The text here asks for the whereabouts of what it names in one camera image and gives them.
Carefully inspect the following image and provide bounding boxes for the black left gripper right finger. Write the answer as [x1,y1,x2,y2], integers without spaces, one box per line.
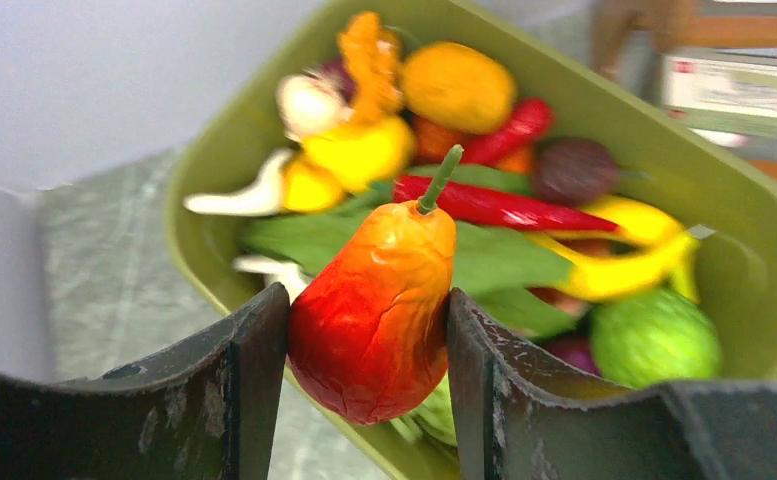
[447,290,777,479]

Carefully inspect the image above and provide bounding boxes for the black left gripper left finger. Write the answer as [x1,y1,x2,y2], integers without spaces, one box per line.
[0,284,289,479]

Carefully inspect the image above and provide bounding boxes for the red pepper toy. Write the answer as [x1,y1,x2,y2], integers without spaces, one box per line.
[287,145,464,425]

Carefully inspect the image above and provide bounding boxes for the green leafy vegetable toy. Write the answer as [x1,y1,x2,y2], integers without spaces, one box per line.
[390,375,457,447]

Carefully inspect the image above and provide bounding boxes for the purple onion toy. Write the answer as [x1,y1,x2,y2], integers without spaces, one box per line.
[542,334,602,377]

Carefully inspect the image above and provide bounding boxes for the flat green leaf toy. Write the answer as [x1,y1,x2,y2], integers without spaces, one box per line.
[240,182,579,341]

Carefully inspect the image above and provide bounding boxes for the white mushroom toy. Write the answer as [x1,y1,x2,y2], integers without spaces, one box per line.
[183,148,294,217]
[232,255,311,303]

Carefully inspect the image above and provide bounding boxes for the small green lime toy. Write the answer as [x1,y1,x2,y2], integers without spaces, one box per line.
[589,288,723,389]

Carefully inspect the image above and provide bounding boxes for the long red chili toy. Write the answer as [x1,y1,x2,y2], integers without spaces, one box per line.
[391,174,621,234]

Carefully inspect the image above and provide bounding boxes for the yellow banana pepper toy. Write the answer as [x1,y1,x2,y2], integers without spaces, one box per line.
[526,195,699,303]

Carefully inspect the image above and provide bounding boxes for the dark red beet toy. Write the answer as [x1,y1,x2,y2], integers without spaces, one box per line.
[532,137,621,207]

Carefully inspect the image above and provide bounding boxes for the short red chili toy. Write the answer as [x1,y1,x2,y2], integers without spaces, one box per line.
[460,97,554,166]

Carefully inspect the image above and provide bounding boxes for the yellow lemon toy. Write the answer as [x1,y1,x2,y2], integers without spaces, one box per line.
[300,116,416,194]

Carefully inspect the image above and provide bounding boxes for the olive green plastic bin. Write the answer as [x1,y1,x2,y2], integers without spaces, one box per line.
[164,0,777,480]

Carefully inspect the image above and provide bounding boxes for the white garlic bulb toy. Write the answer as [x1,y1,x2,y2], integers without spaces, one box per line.
[276,72,352,143]

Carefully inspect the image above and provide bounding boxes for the yellow potato toy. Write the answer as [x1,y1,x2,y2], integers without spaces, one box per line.
[401,41,518,134]

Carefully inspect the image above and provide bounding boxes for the orange ginger root toy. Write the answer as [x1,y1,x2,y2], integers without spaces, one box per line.
[337,11,403,125]

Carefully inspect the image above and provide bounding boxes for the small white green box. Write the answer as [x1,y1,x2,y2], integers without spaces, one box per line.
[657,48,777,138]

